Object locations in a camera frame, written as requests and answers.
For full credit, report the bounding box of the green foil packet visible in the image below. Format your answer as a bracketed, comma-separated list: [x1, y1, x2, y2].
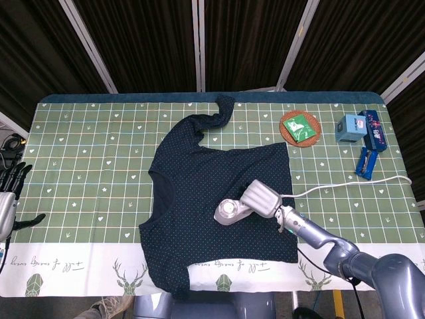
[282, 115, 316, 144]

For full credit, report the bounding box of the navy dotted t-shirt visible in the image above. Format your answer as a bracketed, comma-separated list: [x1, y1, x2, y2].
[137, 94, 299, 302]

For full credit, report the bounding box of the black robot hand cable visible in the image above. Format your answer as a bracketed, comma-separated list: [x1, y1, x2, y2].
[278, 212, 363, 319]

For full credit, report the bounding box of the white partition frame post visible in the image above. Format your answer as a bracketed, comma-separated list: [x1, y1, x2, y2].
[191, 0, 207, 93]
[58, 0, 119, 94]
[276, 0, 320, 91]
[0, 111, 29, 138]
[381, 59, 425, 100]

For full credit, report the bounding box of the brown pleated screen panel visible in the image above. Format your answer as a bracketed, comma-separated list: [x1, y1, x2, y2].
[0, 0, 112, 124]
[203, 0, 308, 92]
[73, 0, 200, 94]
[386, 79, 425, 207]
[287, 0, 425, 96]

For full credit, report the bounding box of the white power cord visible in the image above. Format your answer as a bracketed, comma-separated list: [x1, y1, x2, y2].
[280, 175, 414, 199]

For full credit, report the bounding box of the grey robot torso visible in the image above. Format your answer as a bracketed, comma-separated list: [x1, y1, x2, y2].
[132, 292, 276, 319]

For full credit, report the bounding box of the green checked tablecloth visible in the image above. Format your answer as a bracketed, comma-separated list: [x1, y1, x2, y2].
[0, 101, 425, 298]

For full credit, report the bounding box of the light blue cardboard box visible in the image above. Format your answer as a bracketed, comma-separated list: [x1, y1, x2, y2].
[334, 114, 367, 144]

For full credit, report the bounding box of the dark blue printed box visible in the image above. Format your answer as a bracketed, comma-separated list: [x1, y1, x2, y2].
[357, 109, 388, 152]

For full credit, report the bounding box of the white handheld garment steamer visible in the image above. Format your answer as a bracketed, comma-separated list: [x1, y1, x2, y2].
[213, 198, 255, 227]

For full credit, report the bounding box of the round woven rattan coaster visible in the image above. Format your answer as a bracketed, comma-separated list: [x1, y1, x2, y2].
[279, 111, 322, 146]

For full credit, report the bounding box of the beige shoe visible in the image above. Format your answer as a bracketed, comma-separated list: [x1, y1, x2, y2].
[81, 294, 135, 319]

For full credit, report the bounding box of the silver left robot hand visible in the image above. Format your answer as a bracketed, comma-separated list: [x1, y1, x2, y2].
[0, 161, 46, 243]

